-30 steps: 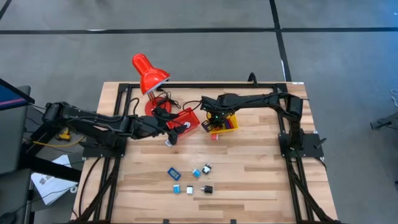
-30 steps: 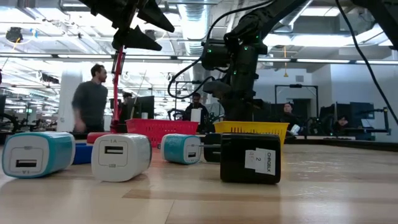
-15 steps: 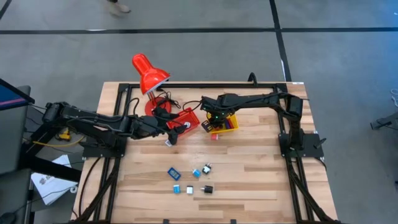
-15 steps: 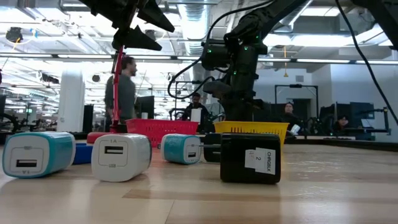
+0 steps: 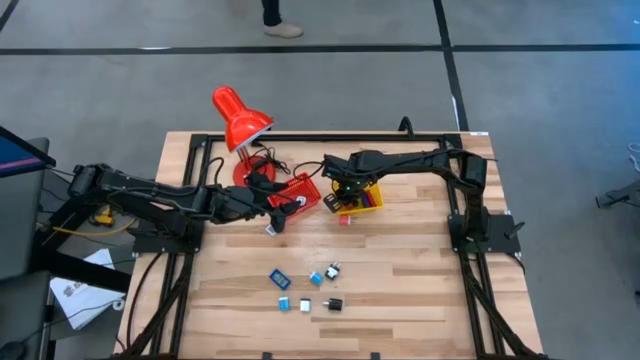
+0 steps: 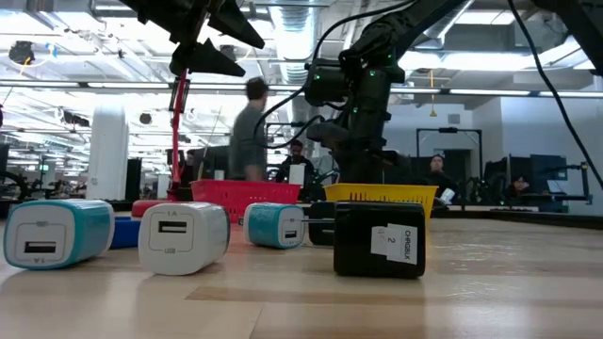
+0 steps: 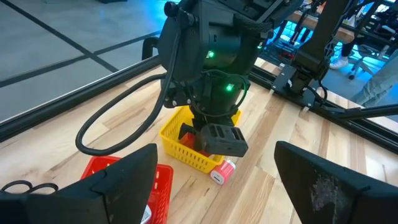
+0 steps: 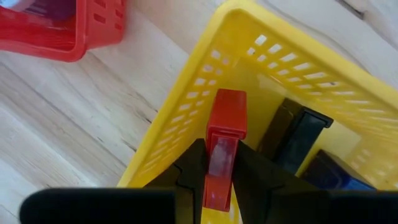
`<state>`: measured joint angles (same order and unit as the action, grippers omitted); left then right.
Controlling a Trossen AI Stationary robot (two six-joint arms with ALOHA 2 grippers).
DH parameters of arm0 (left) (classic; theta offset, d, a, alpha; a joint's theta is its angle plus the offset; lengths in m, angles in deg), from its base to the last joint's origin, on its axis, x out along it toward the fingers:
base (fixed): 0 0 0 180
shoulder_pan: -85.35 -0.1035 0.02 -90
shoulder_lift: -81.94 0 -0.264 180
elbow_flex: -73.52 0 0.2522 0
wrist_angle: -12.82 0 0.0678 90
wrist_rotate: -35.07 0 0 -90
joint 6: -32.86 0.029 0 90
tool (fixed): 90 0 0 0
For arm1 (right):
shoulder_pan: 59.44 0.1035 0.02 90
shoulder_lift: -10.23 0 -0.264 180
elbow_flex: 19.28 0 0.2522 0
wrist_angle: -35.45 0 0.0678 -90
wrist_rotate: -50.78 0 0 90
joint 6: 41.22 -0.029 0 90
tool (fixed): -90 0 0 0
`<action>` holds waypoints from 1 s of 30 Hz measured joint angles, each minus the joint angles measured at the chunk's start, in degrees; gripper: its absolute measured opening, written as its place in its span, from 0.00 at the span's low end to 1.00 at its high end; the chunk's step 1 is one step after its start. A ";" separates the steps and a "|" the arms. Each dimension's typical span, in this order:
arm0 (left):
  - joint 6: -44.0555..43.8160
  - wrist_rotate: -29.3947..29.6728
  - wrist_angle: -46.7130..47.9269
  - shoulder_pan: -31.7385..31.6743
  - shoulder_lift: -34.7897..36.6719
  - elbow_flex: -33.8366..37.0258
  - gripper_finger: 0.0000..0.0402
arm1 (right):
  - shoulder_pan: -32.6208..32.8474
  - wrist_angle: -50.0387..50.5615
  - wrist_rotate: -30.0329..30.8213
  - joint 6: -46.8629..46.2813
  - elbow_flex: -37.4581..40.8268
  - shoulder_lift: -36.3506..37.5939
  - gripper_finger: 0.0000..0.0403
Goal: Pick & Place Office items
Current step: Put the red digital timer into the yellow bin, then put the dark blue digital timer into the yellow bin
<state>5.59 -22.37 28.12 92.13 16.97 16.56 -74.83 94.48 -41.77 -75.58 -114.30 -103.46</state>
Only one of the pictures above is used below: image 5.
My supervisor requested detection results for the person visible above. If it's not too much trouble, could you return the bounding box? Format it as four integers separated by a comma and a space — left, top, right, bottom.
259, 0, 305, 40

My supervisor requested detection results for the grey chair base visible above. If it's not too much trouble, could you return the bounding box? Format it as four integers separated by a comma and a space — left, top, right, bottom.
595, 179, 640, 211

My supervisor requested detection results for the dark grey office furniture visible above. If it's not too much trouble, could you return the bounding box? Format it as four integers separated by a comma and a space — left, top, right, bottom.
0, 137, 51, 281

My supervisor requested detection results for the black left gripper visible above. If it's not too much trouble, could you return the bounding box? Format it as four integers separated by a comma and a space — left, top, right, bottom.
213, 184, 305, 234

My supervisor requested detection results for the black stand leg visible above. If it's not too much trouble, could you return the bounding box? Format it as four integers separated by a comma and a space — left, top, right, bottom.
29, 189, 134, 295

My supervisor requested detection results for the blue digital meter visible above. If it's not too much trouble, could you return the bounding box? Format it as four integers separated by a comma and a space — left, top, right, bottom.
268, 268, 292, 291

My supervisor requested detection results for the dark computer monitor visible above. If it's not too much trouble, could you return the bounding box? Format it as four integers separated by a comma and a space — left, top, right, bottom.
0, 125, 58, 180

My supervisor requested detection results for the white paper sheet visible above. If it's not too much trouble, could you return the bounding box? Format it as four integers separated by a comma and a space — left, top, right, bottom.
48, 248, 127, 331

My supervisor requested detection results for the yellow plastic basket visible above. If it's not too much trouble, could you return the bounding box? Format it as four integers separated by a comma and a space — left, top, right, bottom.
333, 180, 385, 216

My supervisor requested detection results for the black lamp cable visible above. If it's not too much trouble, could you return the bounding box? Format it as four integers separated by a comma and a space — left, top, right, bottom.
247, 142, 292, 176

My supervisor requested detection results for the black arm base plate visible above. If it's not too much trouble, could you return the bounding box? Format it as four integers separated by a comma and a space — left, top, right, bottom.
132, 219, 206, 255
448, 212, 523, 255

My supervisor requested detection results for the yellow cable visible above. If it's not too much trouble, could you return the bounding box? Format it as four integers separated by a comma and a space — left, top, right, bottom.
49, 207, 139, 239

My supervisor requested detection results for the red plastic basket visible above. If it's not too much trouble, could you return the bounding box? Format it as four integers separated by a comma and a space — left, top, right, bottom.
266, 172, 323, 218

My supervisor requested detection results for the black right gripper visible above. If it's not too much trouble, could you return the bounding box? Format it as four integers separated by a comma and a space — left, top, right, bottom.
322, 149, 374, 214

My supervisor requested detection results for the red desk lamp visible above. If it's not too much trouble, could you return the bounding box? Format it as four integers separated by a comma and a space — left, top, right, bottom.
211, 85, 278, 189

